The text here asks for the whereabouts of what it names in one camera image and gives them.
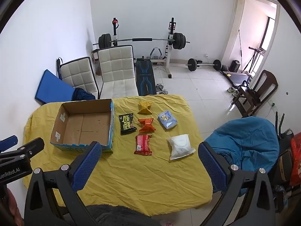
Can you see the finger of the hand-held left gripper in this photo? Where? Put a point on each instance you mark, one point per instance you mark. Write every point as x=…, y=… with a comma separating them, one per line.
x=8, y=141
x=30, y=147

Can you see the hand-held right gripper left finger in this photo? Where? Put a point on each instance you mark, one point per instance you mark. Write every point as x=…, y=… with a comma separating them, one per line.
x=88, y=167

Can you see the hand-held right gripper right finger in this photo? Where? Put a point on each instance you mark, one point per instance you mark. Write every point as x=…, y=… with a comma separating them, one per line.
x=211, y=167

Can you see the white plastic bag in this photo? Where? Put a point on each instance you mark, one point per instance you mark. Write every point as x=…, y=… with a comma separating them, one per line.
x=180, y=146

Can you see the cardboard box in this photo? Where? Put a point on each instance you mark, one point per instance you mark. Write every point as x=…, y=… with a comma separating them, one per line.
x=94, y=127

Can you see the black snack packet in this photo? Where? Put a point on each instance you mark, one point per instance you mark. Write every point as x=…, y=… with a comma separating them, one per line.
x=127, y=123

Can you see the red snack packet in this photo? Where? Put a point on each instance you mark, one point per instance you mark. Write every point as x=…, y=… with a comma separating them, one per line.
x=143, y=144

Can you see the light blue tissue pack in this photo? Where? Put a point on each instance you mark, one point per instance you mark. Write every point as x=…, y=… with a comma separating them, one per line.
x=167, y=120

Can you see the orange snack packet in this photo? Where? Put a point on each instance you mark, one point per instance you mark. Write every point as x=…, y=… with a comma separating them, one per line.
x=147, y=126

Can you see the yellow snack packet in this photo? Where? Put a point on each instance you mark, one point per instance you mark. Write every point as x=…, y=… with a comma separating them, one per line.
x=144, y=107

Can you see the blue cloth cover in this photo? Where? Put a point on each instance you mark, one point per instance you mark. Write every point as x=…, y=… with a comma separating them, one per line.
x=247, y=141

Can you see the yellow tablecloth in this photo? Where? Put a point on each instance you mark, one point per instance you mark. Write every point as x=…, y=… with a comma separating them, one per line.
x=141, y=181

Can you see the grey fleece clothing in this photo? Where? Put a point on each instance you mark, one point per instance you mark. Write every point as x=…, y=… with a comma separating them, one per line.
x=122, y=215

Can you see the blue foam mat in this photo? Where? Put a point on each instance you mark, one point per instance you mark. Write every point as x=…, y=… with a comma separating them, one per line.
x=53, y=87

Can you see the black bag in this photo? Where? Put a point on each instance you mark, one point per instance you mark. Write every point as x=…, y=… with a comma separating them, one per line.
x=283, y=167

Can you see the dark blue cloth bag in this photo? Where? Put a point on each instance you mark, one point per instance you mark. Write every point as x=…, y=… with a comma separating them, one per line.
x=83, y=94

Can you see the pair of white shoes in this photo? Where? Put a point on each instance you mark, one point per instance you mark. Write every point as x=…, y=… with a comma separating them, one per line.
x=233, y=91

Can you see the black metal stand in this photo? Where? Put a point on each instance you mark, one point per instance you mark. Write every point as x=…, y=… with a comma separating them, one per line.
x=279, y=122

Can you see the red plastic bag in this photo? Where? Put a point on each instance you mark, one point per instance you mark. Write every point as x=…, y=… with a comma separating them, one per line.
x=296, y=160

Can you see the small white padded chair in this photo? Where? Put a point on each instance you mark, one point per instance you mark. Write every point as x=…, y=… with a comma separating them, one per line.
x=78, y=74

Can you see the black treadmill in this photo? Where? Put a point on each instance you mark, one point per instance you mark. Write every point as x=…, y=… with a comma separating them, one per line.
x=236, y=77

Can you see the dark wooden chair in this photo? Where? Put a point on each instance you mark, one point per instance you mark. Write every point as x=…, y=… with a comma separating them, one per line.
x=265, y=82

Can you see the large white padded chair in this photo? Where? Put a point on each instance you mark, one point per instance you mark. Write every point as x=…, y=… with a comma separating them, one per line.
x=117, y=70

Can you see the short barbell with black plates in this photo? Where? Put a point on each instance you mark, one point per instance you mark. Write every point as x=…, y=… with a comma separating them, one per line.
x=192, y=64

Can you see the black and blue weight bench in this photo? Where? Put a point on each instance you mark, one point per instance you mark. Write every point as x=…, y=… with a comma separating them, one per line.
x=145, y=77

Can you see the white squat rack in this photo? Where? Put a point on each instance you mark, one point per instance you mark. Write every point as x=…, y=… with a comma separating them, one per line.
x=169, y=51

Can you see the long barbell with black plates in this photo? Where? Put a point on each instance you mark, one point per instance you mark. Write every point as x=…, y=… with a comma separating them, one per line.
x=141, y=39

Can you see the cream door frame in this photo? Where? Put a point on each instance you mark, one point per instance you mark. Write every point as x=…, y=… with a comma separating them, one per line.
x=237, y=28

